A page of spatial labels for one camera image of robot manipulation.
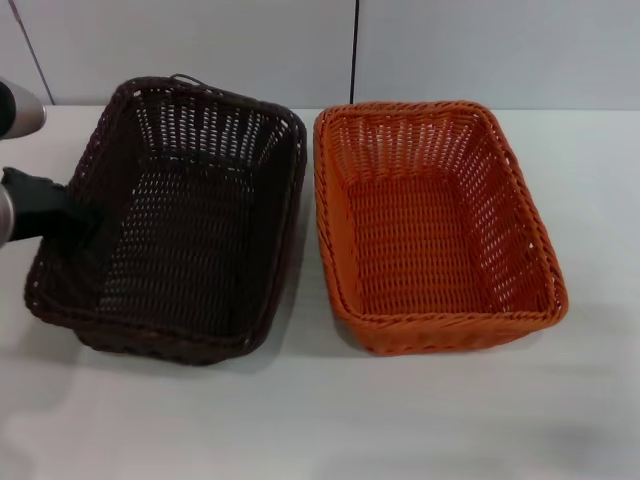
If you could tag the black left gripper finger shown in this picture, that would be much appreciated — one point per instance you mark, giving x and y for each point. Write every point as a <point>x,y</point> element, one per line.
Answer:
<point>85,220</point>

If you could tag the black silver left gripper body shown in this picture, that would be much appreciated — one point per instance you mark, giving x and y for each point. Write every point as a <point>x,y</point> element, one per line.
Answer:
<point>30,207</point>

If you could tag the dark brown wicker basket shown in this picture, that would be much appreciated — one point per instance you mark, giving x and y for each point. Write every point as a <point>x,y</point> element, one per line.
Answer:
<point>200,240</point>

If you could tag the orange wicker basket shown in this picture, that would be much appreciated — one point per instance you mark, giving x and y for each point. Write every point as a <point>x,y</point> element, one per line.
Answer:
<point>425,240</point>

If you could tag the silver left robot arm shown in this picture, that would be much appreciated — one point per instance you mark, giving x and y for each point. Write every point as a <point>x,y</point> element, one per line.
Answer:
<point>25,115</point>

